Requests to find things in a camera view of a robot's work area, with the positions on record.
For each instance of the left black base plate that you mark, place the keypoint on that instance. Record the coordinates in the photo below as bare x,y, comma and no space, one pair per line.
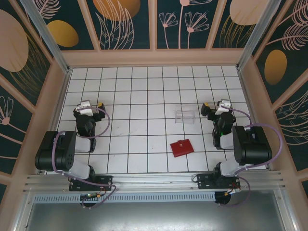
106,183

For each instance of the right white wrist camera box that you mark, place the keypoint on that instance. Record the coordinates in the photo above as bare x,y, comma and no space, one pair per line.
223,106

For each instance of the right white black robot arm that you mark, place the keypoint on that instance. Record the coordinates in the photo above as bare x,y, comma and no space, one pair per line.
252,144

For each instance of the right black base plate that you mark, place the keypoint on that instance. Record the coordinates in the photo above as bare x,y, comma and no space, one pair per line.
204,181

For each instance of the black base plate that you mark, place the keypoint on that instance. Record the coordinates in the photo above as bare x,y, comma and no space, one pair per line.
204,181
106,183

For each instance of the clear plastic box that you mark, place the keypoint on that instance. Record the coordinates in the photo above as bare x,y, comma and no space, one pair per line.
185,118

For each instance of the red card holder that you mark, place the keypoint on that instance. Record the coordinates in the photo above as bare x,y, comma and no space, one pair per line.
181,149

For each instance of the grey metal sheet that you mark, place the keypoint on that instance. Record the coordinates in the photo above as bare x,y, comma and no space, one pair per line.
154,216

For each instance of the aluminium side rail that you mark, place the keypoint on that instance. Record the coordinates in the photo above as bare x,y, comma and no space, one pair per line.
247,96
62,96

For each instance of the aluminium corner post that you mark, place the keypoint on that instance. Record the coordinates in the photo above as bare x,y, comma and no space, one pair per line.
45,36
255,33

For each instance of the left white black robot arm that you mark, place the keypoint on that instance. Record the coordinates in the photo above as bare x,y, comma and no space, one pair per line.
60,149

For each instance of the aluminium front rail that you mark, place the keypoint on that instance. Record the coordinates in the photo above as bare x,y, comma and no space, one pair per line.
154,180

